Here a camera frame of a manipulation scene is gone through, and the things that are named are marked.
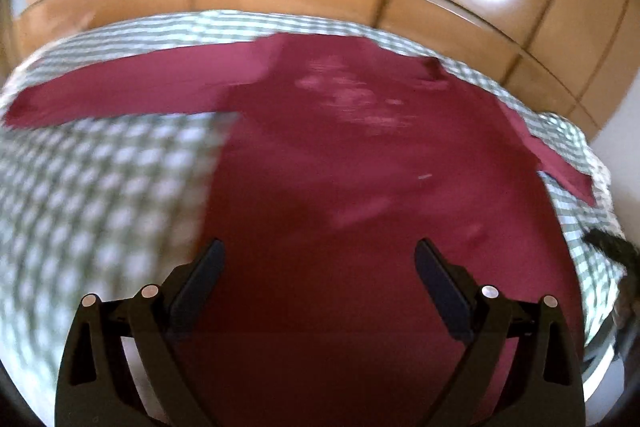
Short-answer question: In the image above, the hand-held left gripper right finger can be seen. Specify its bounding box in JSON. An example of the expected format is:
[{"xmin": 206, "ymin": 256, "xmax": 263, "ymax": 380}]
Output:
[{"xmin": 414, "ymin": 238, "xmax": 587, "ymax": 427}]

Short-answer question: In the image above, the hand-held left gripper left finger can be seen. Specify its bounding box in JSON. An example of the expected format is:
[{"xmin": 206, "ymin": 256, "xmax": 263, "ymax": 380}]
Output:
[{"xmin": 54, "ymin": 238, "xmax": 227, "ymax": 427}]

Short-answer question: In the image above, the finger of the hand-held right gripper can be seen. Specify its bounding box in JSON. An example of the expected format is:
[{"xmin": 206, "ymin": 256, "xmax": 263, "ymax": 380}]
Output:
[{"xmin": 582, "ymin": 227, "xmax": 640, "ymax": 269}]

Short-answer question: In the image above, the maroon long-sleeved shirt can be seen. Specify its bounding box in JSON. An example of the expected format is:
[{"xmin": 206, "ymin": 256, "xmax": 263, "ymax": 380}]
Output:
[{"xmin": 4, "ymin": 32, "xmax": 597, "ymax": 427}]

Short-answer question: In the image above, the white floral bedspread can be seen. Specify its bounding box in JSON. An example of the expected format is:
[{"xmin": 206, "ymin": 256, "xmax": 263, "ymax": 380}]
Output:
[{"xmin": 590, "ymin": 147, "xmax": 623, "ymax": 230}]

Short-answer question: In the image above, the green white checked bed sheet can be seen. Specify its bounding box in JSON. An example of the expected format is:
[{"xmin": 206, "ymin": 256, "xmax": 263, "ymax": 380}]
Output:
[{"xmin": 0, "ymin": 9, "xmax": 627, "ymax": 427}]

